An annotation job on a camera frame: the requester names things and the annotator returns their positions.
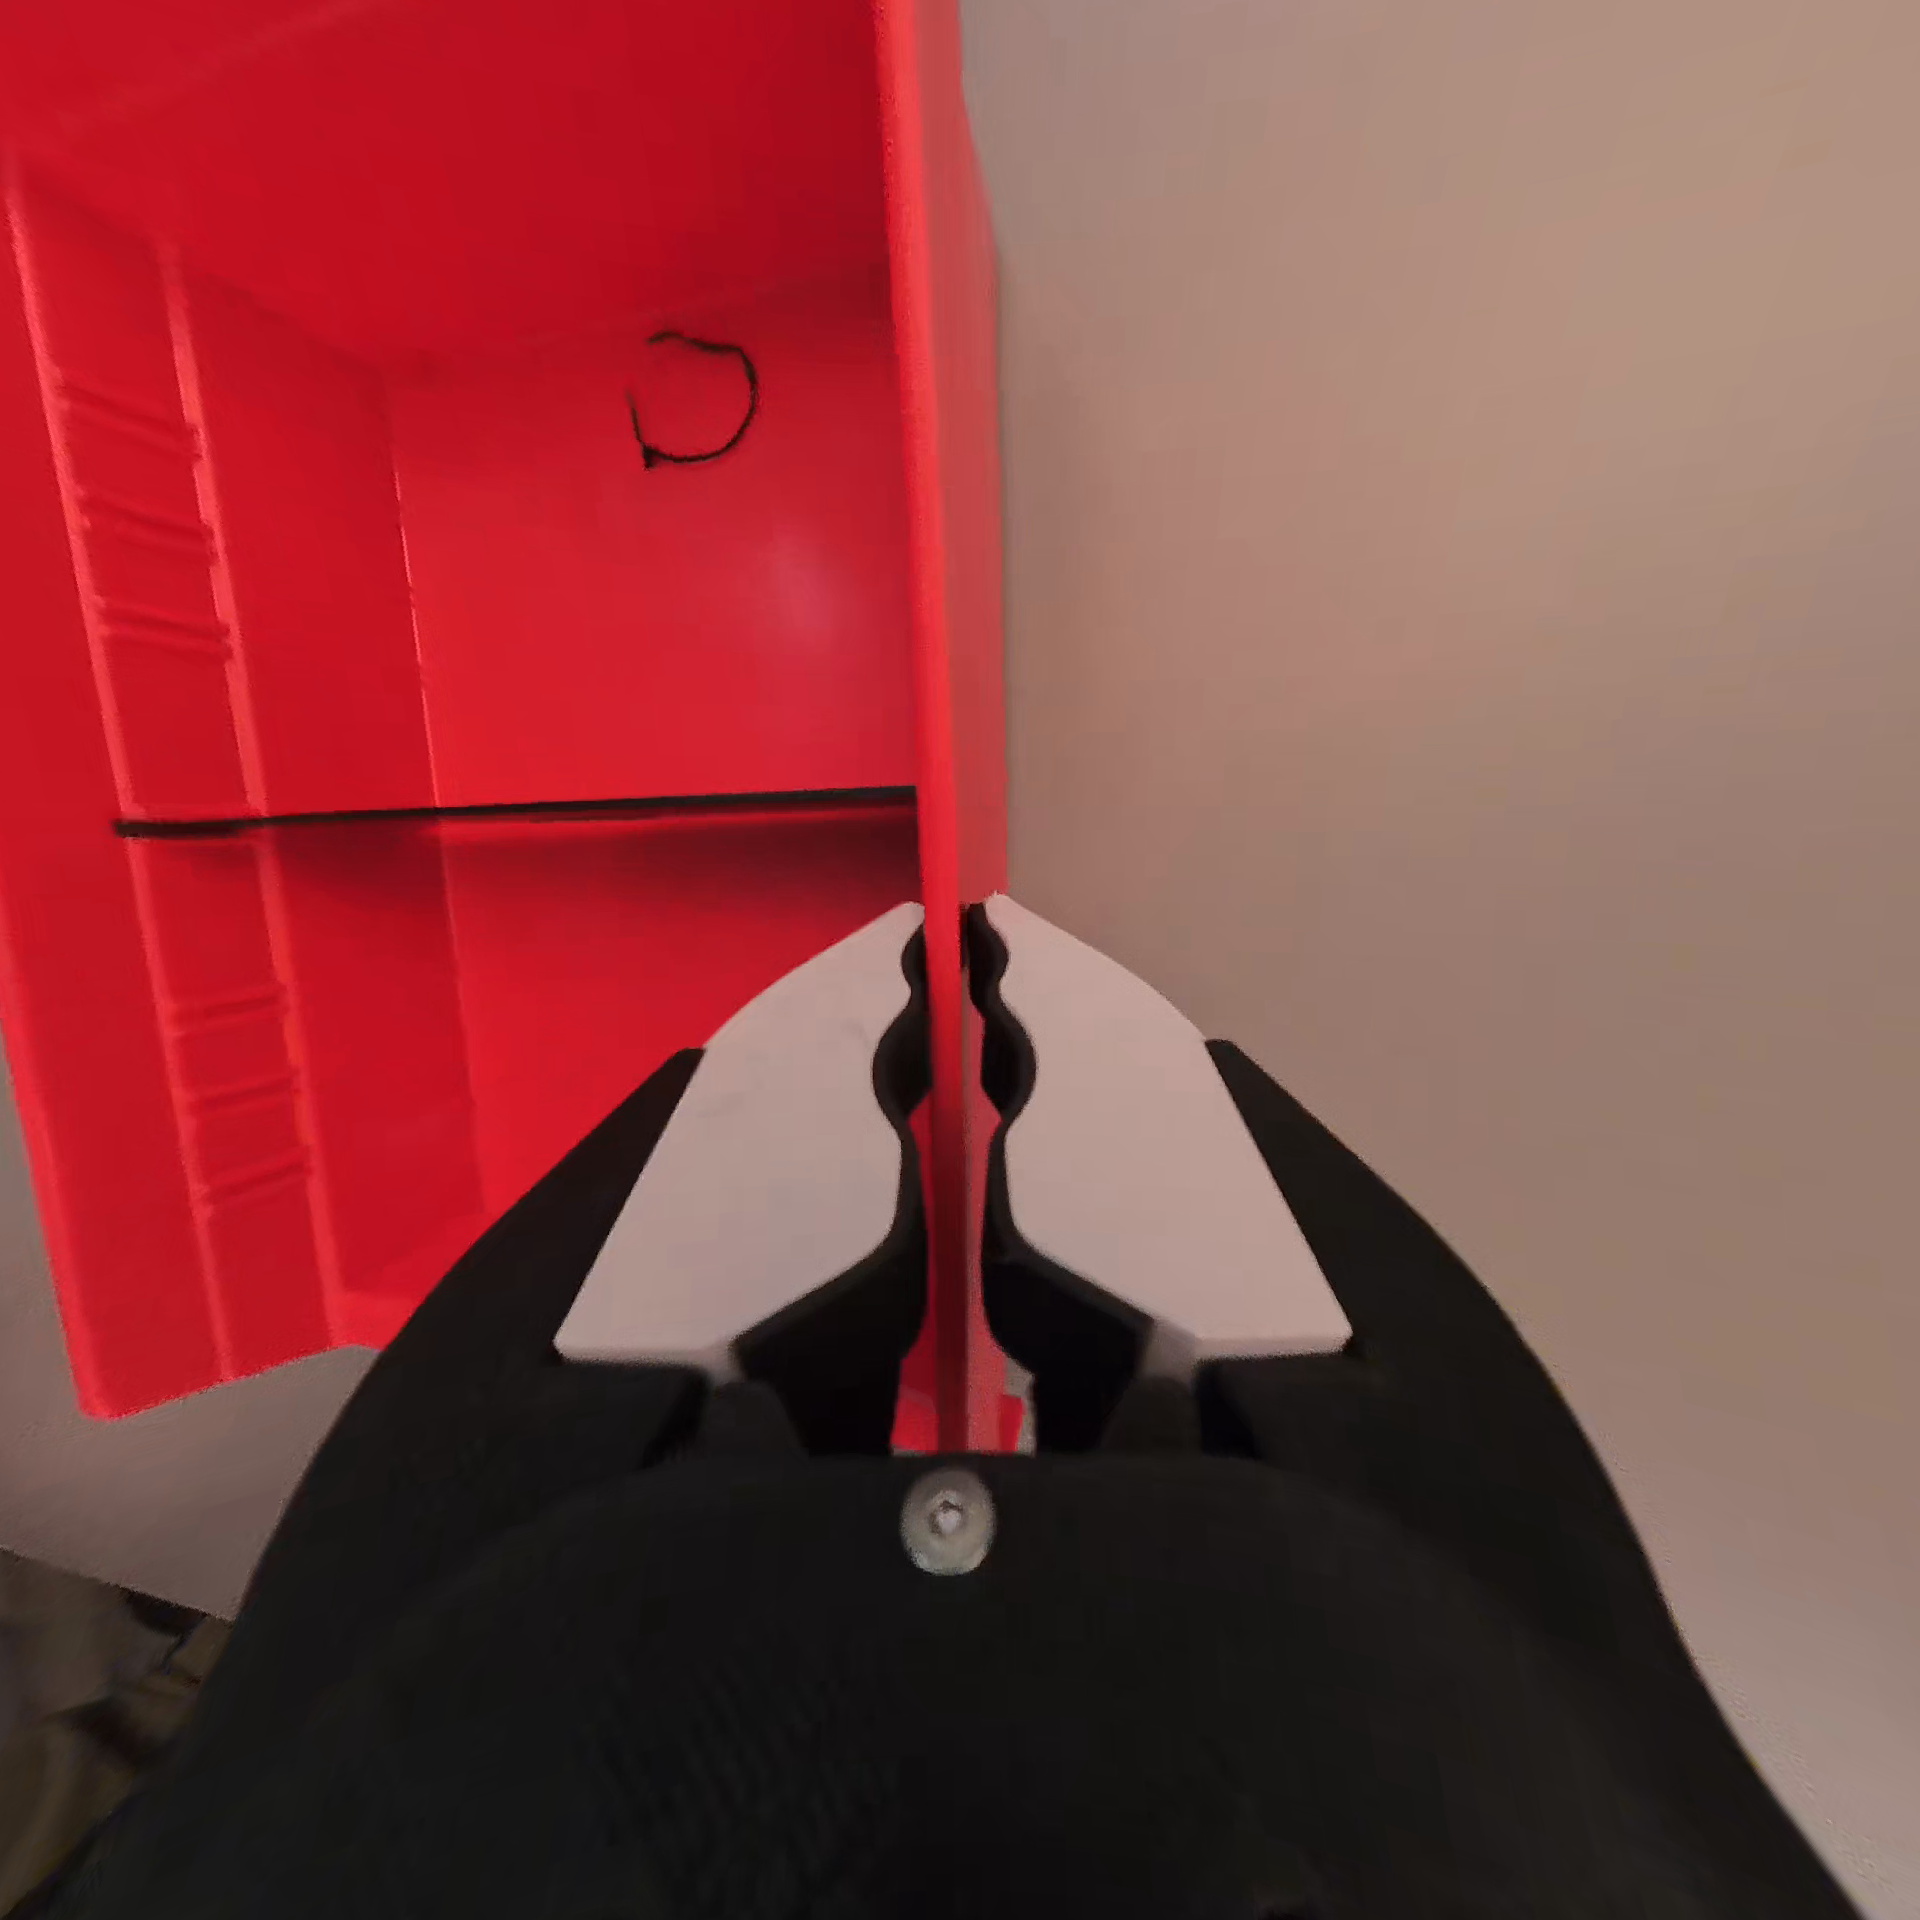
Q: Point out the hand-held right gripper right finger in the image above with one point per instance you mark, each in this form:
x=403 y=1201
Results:
x=1172 y=1184

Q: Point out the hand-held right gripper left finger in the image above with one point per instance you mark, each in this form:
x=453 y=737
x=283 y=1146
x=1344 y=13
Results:
x=750 y=1172

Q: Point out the black bin divider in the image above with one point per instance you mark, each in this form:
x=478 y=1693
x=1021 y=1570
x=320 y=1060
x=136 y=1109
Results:
x=524 y=812

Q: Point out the red plastic bin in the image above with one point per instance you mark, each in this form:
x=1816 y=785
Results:
x=599 y=599

